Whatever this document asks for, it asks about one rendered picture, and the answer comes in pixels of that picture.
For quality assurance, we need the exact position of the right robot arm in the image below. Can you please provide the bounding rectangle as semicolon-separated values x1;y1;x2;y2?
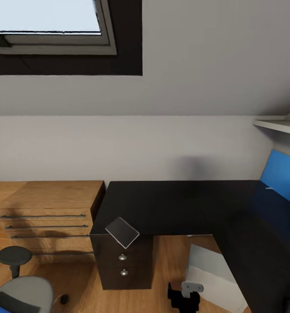
168;282;204;313

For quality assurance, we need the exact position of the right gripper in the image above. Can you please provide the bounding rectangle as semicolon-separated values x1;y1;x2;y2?
168;283;200;313

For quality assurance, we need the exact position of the swivel chair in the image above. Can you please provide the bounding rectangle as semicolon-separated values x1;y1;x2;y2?
0;246;69;313

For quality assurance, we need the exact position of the notebook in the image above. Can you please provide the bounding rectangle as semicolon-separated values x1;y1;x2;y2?
105;217;139;249

